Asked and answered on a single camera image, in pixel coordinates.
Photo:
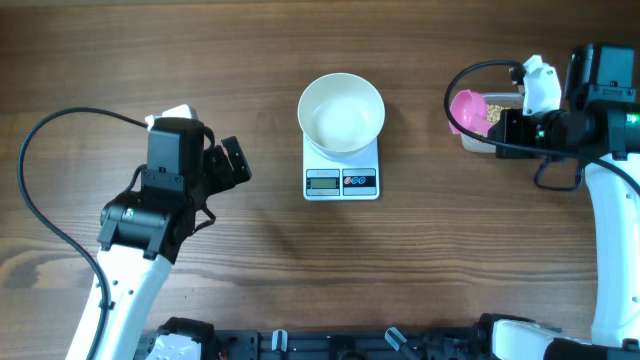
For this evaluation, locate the pink plastic scoop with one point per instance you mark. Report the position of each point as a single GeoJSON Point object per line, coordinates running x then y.
{"type": "Point", "coordinates": [470, 110]}

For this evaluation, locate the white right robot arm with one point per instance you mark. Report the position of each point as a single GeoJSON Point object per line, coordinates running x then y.
{"type": "Point", "coordinates": [594, 118]}

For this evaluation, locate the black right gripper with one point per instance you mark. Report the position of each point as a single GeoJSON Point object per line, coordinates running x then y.
{"type": "Point", "coordinates": [508, 125]}

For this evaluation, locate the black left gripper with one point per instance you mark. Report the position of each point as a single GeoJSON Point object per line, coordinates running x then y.
{"type": "Point", "coordinates": [216, 159]}

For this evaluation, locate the pile of soybeans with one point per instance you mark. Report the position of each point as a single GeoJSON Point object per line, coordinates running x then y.
{"type": "Point", "coordinates": [488, 119]}

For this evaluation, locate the white bowl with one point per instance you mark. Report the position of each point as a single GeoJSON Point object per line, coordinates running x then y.
{"type": "Point", "coordinates": [341, 113]}

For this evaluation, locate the white digital kitchen scale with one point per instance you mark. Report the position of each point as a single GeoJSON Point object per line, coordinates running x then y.
{"type": "Point", "coordinates": [355, 177]}

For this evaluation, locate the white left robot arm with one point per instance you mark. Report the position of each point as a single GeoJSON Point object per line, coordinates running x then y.
{"type": "Point", "coordinates": [142, 231]}

